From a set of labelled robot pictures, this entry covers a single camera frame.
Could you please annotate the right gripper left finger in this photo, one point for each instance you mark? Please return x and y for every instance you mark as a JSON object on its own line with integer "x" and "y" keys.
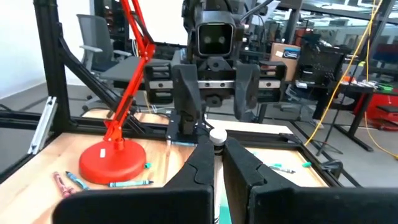
{"x": 202, "y": 168}

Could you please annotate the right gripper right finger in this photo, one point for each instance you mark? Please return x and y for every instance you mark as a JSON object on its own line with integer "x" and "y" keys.
{"x": 239, "y": 174}

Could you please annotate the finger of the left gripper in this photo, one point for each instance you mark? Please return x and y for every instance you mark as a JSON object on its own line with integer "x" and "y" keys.
{"x": 247, "y": 93}
{"x": 186, "y": 93}

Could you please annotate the white crayon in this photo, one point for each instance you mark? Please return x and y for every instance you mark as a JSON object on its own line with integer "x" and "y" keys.
{"x": 218, "y": 137}

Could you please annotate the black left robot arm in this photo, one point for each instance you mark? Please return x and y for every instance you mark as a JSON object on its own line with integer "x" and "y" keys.
{"x": 217, "y": 6}

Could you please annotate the teal crayon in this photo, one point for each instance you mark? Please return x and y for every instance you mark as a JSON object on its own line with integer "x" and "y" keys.
{"x": 183, "y": 144}
{"x": 130, "y": 183}

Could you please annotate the green translucent plastic bin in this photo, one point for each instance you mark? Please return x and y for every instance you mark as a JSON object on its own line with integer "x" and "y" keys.
{"x": 225, "y": 214}

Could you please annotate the cardboard box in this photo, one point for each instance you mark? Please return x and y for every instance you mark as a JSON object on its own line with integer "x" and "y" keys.
{"x": 281, "y": 67}

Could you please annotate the green eraser cap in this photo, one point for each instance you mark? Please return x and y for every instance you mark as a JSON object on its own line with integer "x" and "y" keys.
{"x": 148, "y": 165}
{"x": 307, "y": 164}

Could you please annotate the grey desk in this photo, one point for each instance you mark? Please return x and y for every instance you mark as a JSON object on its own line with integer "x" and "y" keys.
{"x": 124, "y": 70}

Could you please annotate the red desk lamp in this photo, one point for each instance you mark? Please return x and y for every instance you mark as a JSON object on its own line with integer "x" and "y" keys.
{"x": 112, "y": 161}

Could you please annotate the black table clamp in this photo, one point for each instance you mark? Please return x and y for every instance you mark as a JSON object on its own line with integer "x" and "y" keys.
{"x": 332, "y": 166}

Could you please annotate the grey office chair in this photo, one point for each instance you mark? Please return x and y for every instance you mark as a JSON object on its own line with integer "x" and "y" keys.
{"x": 93, "y": 34}

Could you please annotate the black desk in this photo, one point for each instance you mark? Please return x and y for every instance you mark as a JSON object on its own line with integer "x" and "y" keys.
{"x": 357, "y": 90}

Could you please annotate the blue crayon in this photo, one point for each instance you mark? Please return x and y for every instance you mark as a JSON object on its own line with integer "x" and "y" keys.
{"x": 76, "y": 180}

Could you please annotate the red cabinet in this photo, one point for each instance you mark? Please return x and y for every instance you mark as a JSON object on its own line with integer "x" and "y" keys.
{"x": 382, "y": 102}

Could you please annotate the pink crayon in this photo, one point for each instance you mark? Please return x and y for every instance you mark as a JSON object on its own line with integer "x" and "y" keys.
{"x": 62, "y": 185}

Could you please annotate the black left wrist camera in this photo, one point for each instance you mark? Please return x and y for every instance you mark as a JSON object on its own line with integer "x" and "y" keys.
{"x": 215, "y": 39}

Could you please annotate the black table frame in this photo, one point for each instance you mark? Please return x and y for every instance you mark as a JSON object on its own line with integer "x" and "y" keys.
{"x": 53, "y": 62}

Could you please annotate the silver aluminium bracket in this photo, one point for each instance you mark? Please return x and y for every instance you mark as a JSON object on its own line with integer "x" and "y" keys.
{"x": 43, "y": 124}

